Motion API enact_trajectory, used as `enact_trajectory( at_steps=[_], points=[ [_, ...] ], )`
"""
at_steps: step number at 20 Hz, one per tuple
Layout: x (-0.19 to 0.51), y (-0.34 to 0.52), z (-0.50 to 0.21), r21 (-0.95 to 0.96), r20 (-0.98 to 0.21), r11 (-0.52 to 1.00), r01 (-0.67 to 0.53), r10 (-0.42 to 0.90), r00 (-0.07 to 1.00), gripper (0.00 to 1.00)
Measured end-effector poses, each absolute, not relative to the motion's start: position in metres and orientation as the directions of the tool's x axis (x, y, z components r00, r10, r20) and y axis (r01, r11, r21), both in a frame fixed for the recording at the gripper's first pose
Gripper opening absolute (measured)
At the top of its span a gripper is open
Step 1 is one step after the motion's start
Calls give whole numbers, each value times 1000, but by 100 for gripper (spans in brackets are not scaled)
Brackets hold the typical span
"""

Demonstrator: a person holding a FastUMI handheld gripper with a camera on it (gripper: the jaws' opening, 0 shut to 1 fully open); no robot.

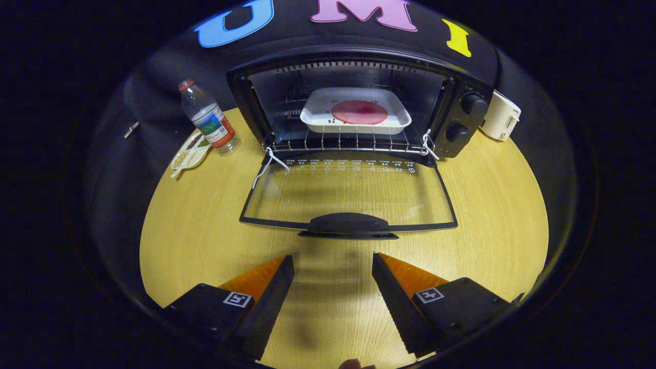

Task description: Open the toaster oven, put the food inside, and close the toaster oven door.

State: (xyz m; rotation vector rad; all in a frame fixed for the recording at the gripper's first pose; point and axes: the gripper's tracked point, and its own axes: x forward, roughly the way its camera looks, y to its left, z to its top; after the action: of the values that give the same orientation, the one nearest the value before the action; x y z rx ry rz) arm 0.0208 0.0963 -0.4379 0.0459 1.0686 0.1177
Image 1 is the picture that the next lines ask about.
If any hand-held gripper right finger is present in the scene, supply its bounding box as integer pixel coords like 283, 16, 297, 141
372, 252, 526, 358

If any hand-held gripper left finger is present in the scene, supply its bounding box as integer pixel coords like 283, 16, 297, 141
163, 255, 295, 361

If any black toaster oven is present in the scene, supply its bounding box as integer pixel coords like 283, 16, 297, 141
227, 45, 495, 240

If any round pink meat slice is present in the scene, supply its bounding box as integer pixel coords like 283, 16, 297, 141
332, 100, 388, 125

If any white square tray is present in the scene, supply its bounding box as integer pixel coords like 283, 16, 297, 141
300, 87, 412, 135

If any cream pop-up toaster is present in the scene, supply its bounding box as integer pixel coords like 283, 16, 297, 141
479, 90, 522, 141

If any clear plastic water bottle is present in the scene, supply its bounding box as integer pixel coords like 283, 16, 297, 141
178, 78, 241, 156

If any wire oven rack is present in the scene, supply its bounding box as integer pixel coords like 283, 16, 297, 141
266, 123, 434, 154

